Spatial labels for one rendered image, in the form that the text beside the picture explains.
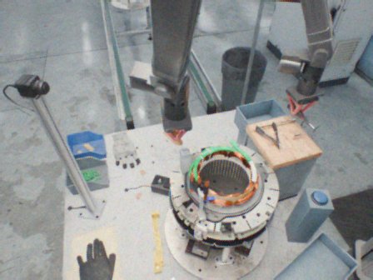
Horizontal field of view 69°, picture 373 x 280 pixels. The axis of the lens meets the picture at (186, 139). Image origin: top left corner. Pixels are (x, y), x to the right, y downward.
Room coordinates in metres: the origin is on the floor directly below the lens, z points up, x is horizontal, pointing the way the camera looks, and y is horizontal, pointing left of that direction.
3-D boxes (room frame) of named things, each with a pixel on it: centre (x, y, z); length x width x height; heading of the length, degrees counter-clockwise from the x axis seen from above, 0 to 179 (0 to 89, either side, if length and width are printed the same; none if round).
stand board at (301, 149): (0.66, -0.34, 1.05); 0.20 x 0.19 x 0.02; 18
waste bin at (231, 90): (2.07, -0.49, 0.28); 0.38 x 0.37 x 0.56; 106
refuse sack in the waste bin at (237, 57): (2.07, -0.49, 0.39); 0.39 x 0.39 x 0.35
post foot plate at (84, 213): (0.54, 0.38, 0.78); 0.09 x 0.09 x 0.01; 81
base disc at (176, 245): (0.46, -0.11, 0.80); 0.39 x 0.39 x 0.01
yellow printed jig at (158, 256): (0.40, 0.11, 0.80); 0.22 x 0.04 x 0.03; 9
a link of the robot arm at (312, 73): (0.69, -0.37, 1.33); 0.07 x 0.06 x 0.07; 69
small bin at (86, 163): (0.68, 0.42, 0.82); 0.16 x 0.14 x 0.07; 105
